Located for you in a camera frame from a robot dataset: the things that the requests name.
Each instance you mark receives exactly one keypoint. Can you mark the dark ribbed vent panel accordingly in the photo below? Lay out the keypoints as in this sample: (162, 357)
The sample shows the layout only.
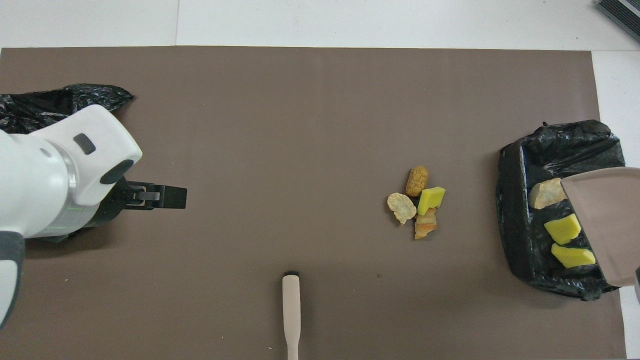
(622, 12)

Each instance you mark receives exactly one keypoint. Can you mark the pale bread slice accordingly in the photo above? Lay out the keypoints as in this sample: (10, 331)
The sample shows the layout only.
(401, 207)

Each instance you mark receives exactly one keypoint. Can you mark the brown bread roll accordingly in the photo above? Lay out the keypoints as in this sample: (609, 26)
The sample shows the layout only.
(417, 181)

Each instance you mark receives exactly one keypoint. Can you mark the yellow wedge sponge piece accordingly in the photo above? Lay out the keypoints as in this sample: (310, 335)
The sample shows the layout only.
(572, 256)

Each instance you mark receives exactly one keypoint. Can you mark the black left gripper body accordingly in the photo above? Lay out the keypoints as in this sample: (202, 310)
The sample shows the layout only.
(112, 205)

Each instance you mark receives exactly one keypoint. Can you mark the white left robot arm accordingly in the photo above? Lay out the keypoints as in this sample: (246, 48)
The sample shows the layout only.
(40, 180)

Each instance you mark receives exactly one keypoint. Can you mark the yellow sponge block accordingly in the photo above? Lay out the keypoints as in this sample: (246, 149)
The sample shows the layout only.
(431, 199)

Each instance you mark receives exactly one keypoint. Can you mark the brown table mat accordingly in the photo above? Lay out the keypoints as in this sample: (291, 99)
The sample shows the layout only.
(300, 125)

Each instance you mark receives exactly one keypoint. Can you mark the tan croissant piece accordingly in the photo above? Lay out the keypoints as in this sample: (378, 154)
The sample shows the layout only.
(547, 193)

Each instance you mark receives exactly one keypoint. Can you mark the black trash bag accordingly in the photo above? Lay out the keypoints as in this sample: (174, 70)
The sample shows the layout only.
(75, 97)

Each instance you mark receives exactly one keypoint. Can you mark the beige plastic dustpan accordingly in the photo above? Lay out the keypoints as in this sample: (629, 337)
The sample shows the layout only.
(607, 220)

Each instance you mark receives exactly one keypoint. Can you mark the black bag-lined bin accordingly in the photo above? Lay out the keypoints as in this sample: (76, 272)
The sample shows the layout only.
(515, 225)

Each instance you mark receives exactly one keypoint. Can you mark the green and yellow sponge piece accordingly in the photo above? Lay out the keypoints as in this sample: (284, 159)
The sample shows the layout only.
(562, 229)

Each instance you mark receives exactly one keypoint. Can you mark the orange striped croissant piece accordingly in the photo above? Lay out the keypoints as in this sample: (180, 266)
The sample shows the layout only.
(425, 225)

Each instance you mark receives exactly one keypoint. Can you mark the beige hand brush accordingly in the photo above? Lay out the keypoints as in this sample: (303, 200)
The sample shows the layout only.
(291, 310)

